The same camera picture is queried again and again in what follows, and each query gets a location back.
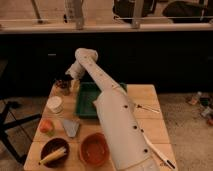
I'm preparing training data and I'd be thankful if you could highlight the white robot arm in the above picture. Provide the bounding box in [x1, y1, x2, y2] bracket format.
[66, 48, 160, 171]

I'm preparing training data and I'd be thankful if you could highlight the small glass cup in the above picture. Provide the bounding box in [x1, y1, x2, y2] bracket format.
[59, 87, 70, 96]

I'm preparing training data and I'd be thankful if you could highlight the white paper cup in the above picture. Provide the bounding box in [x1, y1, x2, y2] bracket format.
[47, 96, 63, 113]

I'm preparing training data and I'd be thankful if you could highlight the green plastic tray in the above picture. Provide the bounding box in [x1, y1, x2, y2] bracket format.
[75, 82, 130, 119]

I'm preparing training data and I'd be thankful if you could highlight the grey blue cloth wedge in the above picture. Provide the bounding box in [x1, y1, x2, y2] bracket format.
[61, 119, 79, 138]

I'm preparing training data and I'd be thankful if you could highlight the wooden table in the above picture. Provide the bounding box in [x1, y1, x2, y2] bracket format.
[24, 84, 177, 171]

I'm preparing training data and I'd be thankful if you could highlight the dark brown bowl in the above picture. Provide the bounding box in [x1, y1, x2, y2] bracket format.
[40, 138, 70, 168]

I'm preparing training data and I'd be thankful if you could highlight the metal fork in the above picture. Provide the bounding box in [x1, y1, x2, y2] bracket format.
[135, 104, 160, 113]

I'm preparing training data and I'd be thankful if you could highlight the orange bowl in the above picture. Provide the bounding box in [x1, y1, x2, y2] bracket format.
[79, 132, 109, 167]

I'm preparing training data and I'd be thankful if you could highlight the black office chair base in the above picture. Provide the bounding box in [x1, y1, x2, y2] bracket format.
[0, 59, 43, 165]

